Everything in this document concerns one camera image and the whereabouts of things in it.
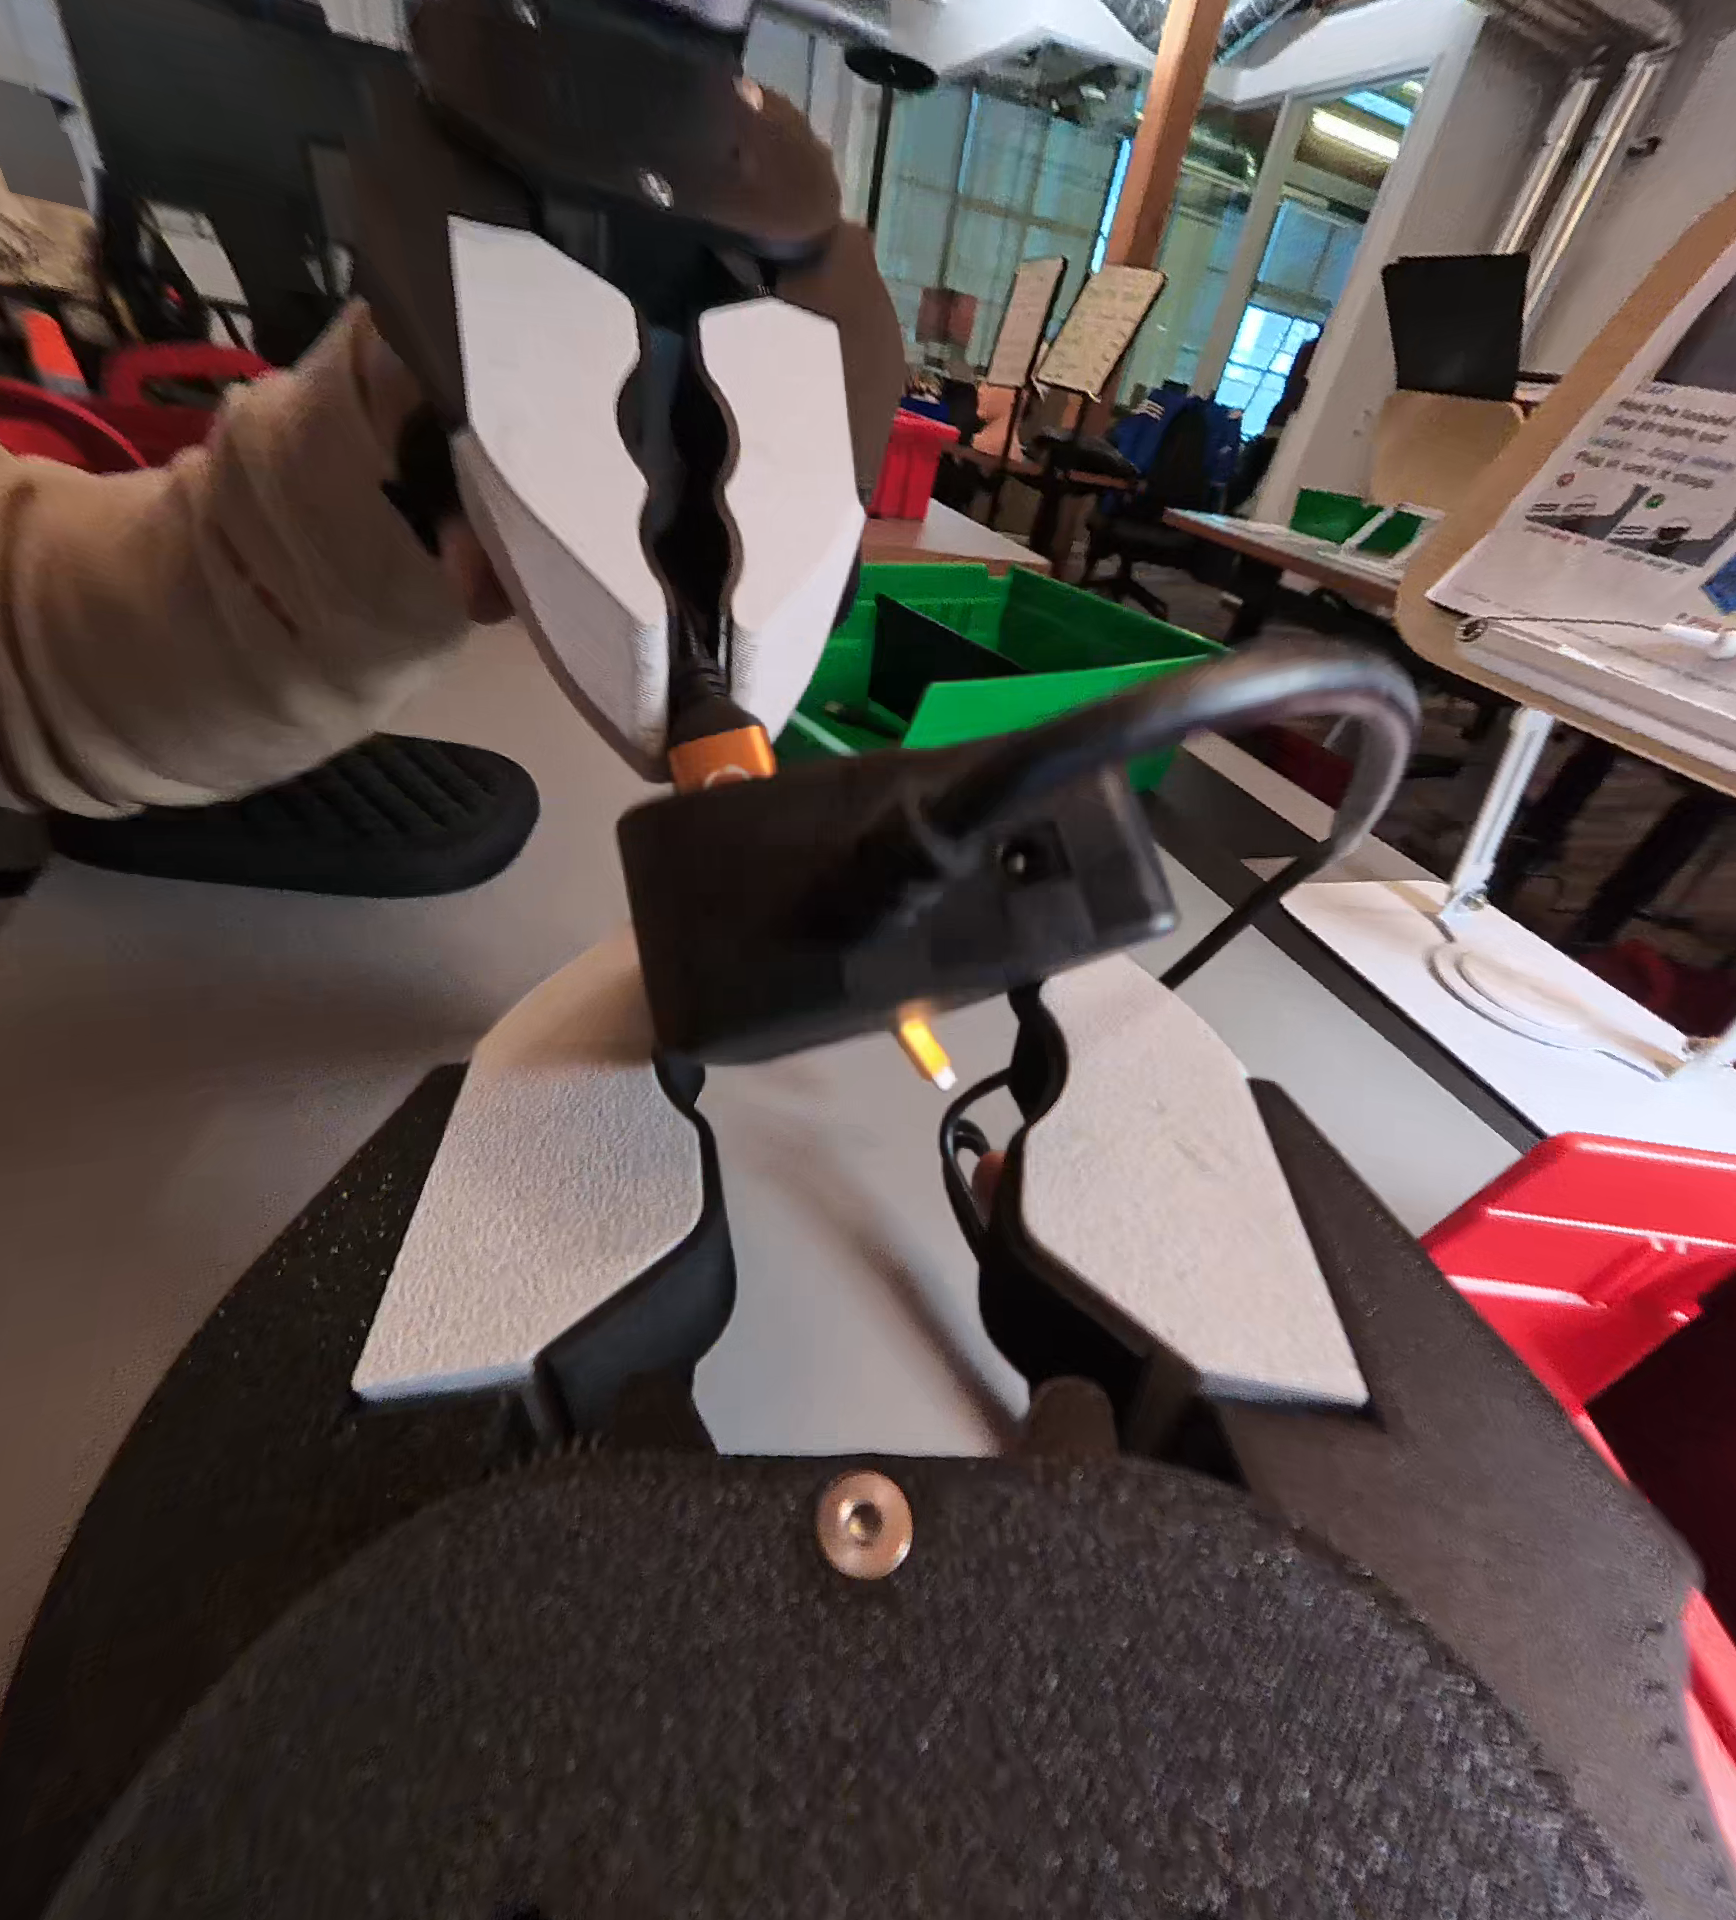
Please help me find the person's left forearm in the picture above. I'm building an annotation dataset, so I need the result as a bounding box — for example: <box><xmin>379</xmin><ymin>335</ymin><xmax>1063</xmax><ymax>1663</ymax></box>
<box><xmin>0</xmin><ymin>300</ymin><xmax>489</xmax><ymax>819</ymax></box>

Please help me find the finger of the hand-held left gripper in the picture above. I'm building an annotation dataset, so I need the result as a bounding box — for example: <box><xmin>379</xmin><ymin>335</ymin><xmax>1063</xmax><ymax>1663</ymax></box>
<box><xmin>444</xmin><ymin>214</ymin><xmax>679</xmax><ymax>786</ymax></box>
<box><xmin>694</xmin><ymin>291</ymin><xmax>871</xmax><ymax>744</ymax></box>

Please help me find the framed black-white marker sign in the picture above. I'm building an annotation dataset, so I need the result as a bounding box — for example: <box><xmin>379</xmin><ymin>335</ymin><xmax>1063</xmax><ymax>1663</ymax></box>
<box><xmin>1380</xmin><ymin>252</ymin><xmax>1535</xmax><ymax>404</ymax></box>

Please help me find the black bumpy wrist rest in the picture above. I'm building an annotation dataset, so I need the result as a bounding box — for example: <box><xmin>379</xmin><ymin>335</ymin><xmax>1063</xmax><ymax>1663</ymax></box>
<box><xmin>50</xmin><ymin>733</ymin><xmax>544</xmax><ymax>902</ymax></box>

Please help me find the wooden instruction clipboard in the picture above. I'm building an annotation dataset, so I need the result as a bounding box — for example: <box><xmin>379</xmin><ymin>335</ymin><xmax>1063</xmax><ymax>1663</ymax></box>
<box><xmin>1396</xmin><ymin>141</ymin><xmax>1736</xmax><ymax>839</ymax></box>

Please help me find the red handled crate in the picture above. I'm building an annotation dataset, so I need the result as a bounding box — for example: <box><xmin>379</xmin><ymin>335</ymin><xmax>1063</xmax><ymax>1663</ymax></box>
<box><xmin>0</xmin><ymin>366</ymin><xmax>149</xmax><ymax>475</ymax></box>
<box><xmin>101</xmin><ymin>342</ymin><xmax>278</xmax><ymax>463</ymax></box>

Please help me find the red plastic bin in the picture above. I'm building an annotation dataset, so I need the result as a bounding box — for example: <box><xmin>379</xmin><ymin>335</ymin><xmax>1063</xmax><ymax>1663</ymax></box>
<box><xmin>1421</xmin><ymin>1131</ymin><xmax>1736</xmax><ymax>1920</ymax></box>

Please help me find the wooden notice board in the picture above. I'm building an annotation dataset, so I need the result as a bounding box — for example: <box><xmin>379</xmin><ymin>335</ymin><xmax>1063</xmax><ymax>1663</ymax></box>
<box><xmin>1033</xmin><ymin>264</ymin><xmax>1168</xmax><ymax>404</ymax></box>
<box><xmin>984</xmin><ymin>253</ymin><xmax>1071</xmax><ymax>392</ymax></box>

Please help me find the green plastic bin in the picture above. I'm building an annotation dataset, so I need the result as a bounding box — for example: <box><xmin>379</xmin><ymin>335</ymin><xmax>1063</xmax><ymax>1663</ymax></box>
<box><xmin>774</xmin><ymin>557</ymin><xmax>1235</xmax><ymax>798</ymax></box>
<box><xmin>1289</xmin><ymin>486</ymin><xmax>1445</xmax><ymax>559</ymax></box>

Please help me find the person's left hand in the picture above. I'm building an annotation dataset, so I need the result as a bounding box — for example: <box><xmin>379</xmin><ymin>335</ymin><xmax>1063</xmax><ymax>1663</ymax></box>
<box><xmin>441</xmin><ymin>509</ymin><xmax>520</xmax><ymax>625</ymax></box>

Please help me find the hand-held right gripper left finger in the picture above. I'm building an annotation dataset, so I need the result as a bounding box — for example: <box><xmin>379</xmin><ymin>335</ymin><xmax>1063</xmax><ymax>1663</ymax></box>
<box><xmin>352</xmin><ymin>930</ymin><xmax>739</xmax><ymax>1406</ymax></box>

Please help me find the black seven-port usb hub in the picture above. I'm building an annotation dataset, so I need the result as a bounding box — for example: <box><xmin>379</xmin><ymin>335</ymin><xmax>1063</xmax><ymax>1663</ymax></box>
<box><xmin>616</xmin><ymin>745</ymin><xmax>1183</xmax><ymax>1068</ymax></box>

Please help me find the printed instruction sheet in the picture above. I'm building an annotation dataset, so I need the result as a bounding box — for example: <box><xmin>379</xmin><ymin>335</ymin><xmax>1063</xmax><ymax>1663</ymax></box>
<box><xmin>1426</xmin><ymin>180</ymin><xmax>1736</xmax><ymax>678</ymax></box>

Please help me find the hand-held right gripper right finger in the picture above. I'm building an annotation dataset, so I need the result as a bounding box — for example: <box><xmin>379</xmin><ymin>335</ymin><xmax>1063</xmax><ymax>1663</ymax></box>
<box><xmin>978</xmin><ymin>960</ymin><xmax>1375</xmax><ymax>1410</ymax></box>

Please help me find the black floor lamp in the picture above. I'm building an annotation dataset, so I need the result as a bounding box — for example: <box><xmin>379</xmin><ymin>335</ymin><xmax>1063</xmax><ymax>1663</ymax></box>
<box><xmin>845</xmin><ymin>43</ymin><xmax>940</xmax><ymax>230</ymax></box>

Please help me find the red bin yellow label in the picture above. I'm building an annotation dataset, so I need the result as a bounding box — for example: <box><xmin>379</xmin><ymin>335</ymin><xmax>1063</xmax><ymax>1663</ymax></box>
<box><xmin>871</xmin><ymin>407</ymin><xmax>964</xmax><ymax>522</ymax></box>

